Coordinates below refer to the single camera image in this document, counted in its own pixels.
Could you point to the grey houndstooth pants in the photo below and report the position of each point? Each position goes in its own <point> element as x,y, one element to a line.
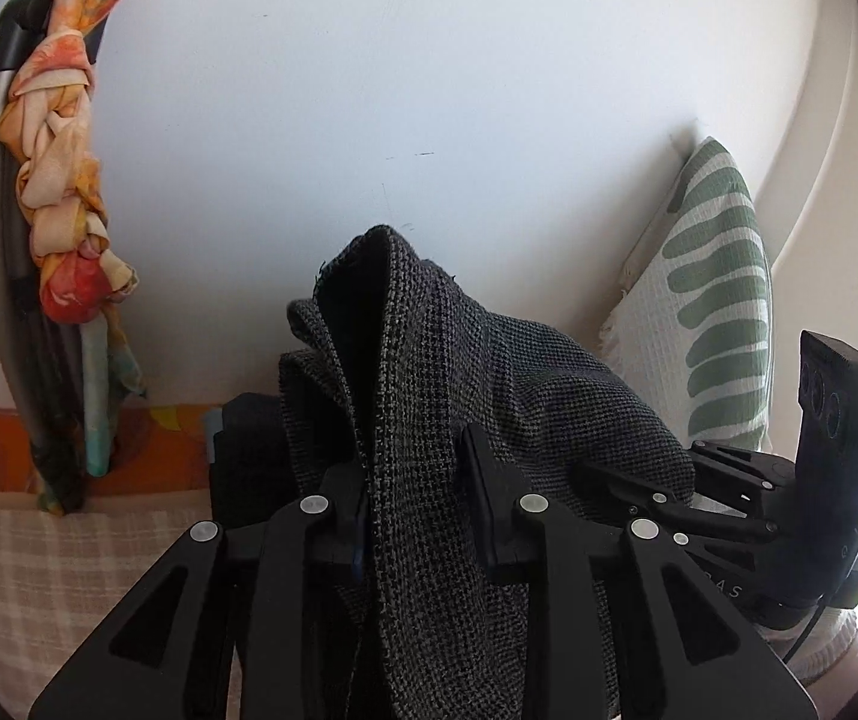
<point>429,390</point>

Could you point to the orange floral scarf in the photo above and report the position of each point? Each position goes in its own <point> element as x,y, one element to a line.
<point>54,187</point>

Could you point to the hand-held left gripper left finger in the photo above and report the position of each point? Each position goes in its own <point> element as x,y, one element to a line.
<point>339,525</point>

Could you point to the white green patterned pillow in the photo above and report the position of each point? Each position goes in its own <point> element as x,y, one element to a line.
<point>706,300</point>

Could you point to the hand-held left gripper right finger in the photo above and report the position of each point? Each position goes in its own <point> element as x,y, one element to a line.
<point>500,532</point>

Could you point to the orange bed sheet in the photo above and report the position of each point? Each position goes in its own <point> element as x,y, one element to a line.
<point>159,457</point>

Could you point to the beige checkered blanket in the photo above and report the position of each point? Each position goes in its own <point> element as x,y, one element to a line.
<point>39,585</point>

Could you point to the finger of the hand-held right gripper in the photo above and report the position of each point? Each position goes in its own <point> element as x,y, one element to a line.
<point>751,472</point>
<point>699,521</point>

